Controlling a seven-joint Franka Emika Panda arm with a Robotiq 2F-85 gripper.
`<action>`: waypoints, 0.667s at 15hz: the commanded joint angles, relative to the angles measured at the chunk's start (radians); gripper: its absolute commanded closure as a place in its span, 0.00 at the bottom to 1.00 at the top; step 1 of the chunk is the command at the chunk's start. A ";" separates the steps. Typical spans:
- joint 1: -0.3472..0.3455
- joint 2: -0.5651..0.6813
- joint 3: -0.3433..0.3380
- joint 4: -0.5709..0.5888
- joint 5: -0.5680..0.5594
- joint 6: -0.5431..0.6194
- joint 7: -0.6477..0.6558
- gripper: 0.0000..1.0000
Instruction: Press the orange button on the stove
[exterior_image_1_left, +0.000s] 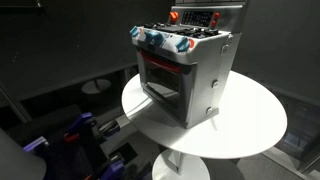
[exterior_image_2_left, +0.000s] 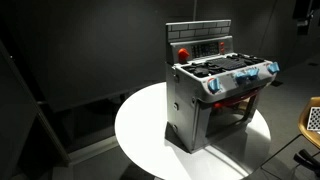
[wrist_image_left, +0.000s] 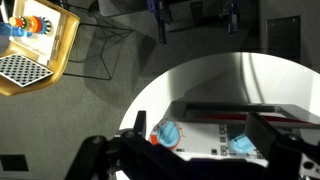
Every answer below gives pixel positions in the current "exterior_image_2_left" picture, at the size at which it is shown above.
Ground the round white table top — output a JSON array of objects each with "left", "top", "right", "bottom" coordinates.
[{"left": 114, "top": 81, "right": 272, "bottom": 180}]

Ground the black stove burner grate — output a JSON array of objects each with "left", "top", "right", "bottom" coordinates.
[{"left": 182, "top": 53, "right": 266, "bottom": 79}]

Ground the large orange stove button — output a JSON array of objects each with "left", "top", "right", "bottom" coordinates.
[{"left": 177, "top": 47, "right": 191, "bottom": 63}]

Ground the red oven door handle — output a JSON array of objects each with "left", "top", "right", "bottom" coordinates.
[{"left": 212, "top": 89, "right": 262, "bottom": 110}]

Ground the black white checkerboard card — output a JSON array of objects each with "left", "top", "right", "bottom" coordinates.
[{"left": 306, "top": 106, "right": 320, "bottom": 132}]

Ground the grey toy stove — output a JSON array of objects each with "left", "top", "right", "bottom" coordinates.
[{"left": 165, "top": 19, "right": 281, "bottom": 154}]

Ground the blue stove knob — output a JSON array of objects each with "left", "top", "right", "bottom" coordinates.
[
  {"left": 267, "top": 61, "right": 281, "bottom": 75},
  {"left": 247, "top": 68, "right": 261, "bottom": 81},
  {"left": 207, "top": 77, "right": 222, "bottom": 95},
  {"left": 234, "top": 72, "right": 250, "bottom": 85}
]

